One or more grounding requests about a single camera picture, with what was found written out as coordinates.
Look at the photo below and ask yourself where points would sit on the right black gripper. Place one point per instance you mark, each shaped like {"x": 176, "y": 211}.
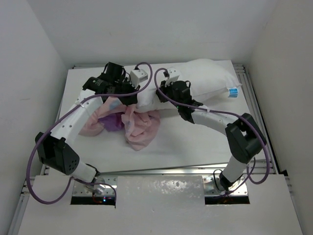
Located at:
{"x": 163, "y": 87}

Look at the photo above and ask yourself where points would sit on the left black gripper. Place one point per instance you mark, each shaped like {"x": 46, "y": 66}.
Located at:
{"x": 131, "y": 99}

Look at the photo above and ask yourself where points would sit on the white pillow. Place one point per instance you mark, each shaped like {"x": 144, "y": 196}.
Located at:
{"x": 208, "y": 79}

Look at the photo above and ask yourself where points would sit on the pink printed pillowcase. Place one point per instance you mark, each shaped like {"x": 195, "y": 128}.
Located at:
{"x": 139, "y": 128}

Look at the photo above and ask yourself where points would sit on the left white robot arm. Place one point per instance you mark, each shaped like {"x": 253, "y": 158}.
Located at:
{"x": 54, "y": 147}

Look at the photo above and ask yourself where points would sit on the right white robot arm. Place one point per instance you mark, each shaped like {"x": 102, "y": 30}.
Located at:
{"x": 244, "y": 136}

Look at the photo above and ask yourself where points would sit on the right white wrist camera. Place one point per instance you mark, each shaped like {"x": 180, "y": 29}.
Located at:
{"x": 171, "y": 74}

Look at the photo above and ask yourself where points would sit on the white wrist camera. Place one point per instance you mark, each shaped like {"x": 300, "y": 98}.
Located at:
{"x": 171, "y": 74}
{"x": 137, "y": 76}

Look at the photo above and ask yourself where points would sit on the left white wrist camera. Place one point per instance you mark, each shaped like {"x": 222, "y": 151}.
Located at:
{"x": 137, "y": 76}

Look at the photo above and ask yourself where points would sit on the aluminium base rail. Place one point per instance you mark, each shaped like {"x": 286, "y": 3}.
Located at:
{"x": 201, "y": 182}

